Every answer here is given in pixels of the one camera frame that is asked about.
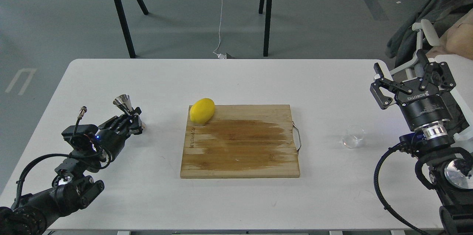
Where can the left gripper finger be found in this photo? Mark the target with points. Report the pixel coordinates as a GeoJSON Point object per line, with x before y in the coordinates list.
{"type": "Point", "coordinates": [116, 121]}
{"type": "Point", "coordinates": [126, 130]}

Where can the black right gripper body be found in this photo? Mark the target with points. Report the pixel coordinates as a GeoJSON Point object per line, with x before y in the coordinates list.
{"type": "Point", "coordinates": [422, 108]}

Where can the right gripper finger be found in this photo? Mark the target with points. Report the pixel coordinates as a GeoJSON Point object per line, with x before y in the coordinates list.
{"type": "Point", "coordinates": [382, 82]}
{"type": "Point", "coordinates": [437, 74]}

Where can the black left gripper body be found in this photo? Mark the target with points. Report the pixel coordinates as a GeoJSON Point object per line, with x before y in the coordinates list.
{"type": "Point", "coordinates": [109, 140]}

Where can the steel double jigger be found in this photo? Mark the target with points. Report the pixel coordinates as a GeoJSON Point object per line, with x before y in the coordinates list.
{"type": "Point", "coordinates": [123, 102]}

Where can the clear glass measuring cup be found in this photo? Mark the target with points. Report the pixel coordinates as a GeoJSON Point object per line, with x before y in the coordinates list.
{"type": "Point", "coordinates": [353, 137]}

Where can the person forearm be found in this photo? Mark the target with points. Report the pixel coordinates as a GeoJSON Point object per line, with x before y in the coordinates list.
{"type": "Point", "coordinates": [457, 40]}

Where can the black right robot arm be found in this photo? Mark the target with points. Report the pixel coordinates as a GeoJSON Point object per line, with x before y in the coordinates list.
{"type": "Point", "coordinates": [440, 166]}

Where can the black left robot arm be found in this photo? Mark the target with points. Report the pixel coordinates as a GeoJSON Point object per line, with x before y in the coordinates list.
{"type": "Point", "coordinates": [94, 148]}

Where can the white side table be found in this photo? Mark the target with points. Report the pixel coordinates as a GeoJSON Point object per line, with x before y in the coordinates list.
{"type": "Point", "coordinates": [462, 71]}

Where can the white office chair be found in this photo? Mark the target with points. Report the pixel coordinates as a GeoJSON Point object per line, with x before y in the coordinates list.
{"type": "Point", "coordinates": [426, 39]}

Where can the yellow lemon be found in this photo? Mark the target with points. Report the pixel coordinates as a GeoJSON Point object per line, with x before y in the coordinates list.
{"type": "Point", "coordinates": [202, 111]}

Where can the grey jacket on chair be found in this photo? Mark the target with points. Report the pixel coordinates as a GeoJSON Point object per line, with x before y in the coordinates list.
{"type": "Point", "coordinates": [441, 13]}

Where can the wooden cutting board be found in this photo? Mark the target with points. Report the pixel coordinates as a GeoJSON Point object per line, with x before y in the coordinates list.
{"type": "Point", "coordinates": [241, 142]}

